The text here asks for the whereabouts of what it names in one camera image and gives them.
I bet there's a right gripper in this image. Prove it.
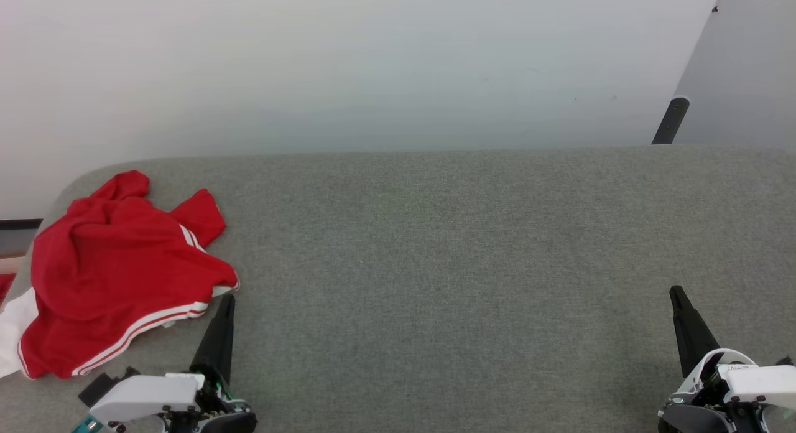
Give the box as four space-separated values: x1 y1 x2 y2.
659 286 766 433

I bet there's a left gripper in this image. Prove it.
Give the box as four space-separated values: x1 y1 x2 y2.
163 294 257 433

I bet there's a red white basketball jersey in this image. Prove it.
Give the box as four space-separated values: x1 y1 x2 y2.
0 170 240 381

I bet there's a black metal pole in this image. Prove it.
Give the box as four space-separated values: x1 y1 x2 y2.
651 96 690 146

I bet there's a grey board panel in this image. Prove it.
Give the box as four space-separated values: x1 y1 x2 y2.
673 0 796 149

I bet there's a black camera cable connector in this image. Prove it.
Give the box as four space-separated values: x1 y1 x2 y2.
78 366 141 409

